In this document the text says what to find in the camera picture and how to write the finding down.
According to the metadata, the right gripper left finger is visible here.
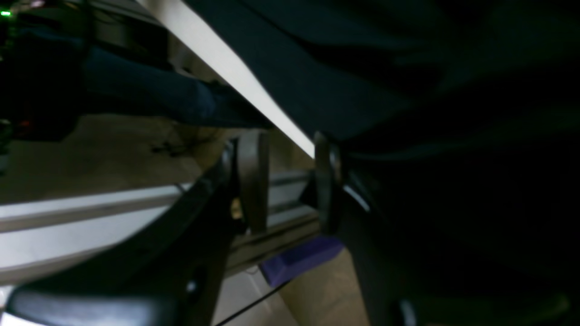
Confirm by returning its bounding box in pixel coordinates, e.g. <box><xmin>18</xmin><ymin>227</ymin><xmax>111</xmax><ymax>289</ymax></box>
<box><xmin>5</xmin><ymin>130</ymin><xmax>269</xmax><ymax>326</ymax></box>

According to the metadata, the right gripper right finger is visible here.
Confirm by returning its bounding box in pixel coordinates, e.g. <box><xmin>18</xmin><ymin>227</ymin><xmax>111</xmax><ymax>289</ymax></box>
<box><xmin>313</xmin><ymin>131</ymin><xmax>405</xmax><ymax>326</ymax></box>

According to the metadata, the black T-shirt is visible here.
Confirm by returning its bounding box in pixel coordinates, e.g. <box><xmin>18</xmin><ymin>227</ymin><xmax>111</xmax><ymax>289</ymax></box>
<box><xmin>187</xmin><ymin>0</ymin><xmax>579</xmax><ymax>326</ymax></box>

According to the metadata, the blue plastic bin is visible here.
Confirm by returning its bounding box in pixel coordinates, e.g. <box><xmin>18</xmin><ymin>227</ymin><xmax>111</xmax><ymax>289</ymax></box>
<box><xmin>259</xmin><ymin>236</ymin><xmax>344</xmax><ymax>288</ymax></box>

